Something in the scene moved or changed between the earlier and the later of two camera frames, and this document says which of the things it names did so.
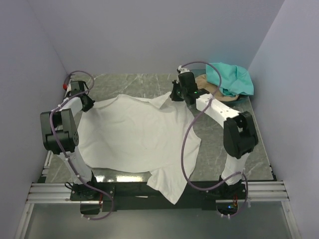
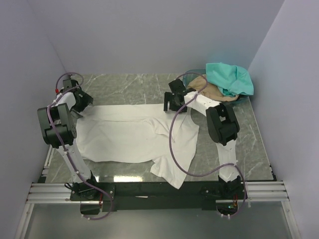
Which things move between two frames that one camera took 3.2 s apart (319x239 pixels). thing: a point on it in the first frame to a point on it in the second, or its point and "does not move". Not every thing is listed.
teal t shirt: x=235 y=80 does not move
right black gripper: x=173 y=96 to x=169 y=97
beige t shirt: x=202 y=83 does not move
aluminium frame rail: x=269 y=191 does not move
